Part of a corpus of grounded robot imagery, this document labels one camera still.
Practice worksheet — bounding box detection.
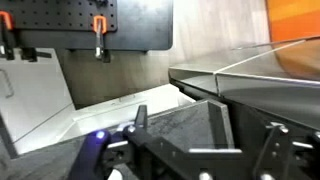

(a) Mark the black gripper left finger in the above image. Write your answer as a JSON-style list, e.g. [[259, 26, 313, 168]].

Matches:
[[103, 104, 248, 180]]

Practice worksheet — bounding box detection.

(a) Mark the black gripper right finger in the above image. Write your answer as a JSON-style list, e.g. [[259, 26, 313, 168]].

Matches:
[[253, 121, 320, 180]]

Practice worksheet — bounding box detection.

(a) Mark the grey metal edged table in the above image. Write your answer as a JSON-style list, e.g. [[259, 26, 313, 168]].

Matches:
[[168, 35, 320, 132]]

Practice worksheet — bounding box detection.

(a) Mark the black flat panel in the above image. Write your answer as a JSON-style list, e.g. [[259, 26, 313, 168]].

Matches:
[[18, 0, 174, 52]]

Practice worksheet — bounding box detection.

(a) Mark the white cabinet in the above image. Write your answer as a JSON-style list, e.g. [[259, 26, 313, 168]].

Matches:
[[0, 48, 76, 158]]

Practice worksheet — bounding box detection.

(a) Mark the orange curved object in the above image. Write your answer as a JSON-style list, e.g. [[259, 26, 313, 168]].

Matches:
[[265, 0, 320, 81]]

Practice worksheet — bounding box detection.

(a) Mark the small black clamp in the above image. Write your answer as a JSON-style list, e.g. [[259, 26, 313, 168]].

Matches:
[[20, 47, 53, 63]]

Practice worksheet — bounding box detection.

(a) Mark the black perforated pegboard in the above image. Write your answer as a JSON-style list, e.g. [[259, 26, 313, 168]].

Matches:
[[0, 0, 118, 33]]

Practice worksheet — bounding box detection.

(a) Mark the blue glowing wrist ring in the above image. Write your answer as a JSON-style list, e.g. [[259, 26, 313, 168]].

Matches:
[[67, 128, 114, 180]]

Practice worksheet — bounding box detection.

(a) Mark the orange handled bar clamp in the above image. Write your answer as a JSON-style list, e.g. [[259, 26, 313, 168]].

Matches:
[[92, 14, 111, 64], [0, 10, 16, 61]]

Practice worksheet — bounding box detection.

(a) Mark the grey metal cabinet handle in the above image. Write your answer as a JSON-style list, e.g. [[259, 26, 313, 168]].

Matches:
[[0, 68, 15, 100]]

